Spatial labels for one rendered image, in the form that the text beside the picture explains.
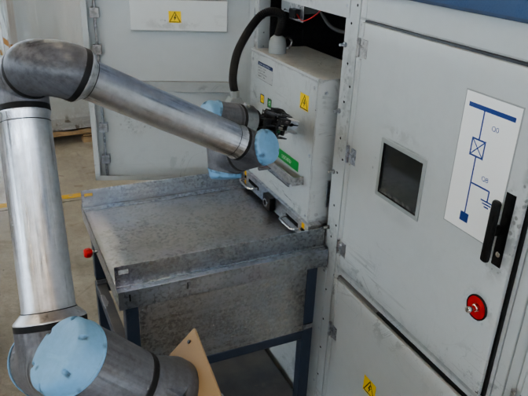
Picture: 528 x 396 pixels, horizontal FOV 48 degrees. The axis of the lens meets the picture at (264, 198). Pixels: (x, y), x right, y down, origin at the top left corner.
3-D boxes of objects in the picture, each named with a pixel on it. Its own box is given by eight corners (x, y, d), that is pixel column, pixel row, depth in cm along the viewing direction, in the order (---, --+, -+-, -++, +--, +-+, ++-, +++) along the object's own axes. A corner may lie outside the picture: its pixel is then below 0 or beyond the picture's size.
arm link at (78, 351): (132, 430, 108) (49, 395, 99) (89, 418, 120) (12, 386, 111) (165, 350, 115) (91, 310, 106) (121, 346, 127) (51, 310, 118)
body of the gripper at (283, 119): (287, 141, 179) (258, 137, 171) (269, 133, 185) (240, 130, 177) (294, 115, 177) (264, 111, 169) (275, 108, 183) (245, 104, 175)
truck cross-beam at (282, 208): (306, 243, 192) (308, 226, 190) (242, 181, 236) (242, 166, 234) (320, 240, 194) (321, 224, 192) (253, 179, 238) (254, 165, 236)
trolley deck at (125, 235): (119, 311, 167) (118, 293, 165) (82, 218, 218) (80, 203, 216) (327, 265, 194) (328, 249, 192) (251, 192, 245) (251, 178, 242)
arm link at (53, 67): (32, 11, 112) (286, 130, 155) (9, 34, 121) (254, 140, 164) (19, 66, 109) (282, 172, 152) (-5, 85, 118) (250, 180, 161)
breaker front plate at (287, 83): (304, 226, 193) (314, 81, 173) (245, 173, 232) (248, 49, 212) (307, 225, 193) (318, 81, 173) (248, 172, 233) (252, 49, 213)
